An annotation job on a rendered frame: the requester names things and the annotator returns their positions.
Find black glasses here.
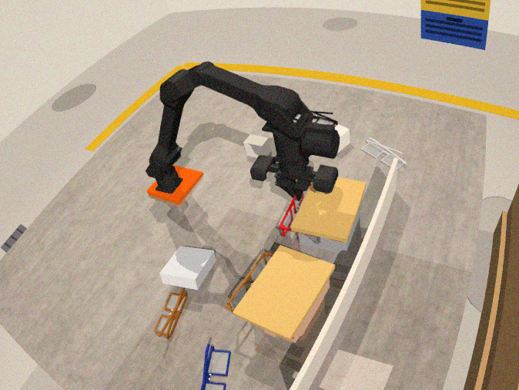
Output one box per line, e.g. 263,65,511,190
294,110,338,125

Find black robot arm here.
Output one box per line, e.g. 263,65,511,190
146,61,340,194

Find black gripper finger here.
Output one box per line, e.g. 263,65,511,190
275,178,296,198
294,181,311,201

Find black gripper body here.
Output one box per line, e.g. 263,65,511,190
250,150,338,193

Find red glasses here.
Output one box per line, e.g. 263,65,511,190
280,194,304,237

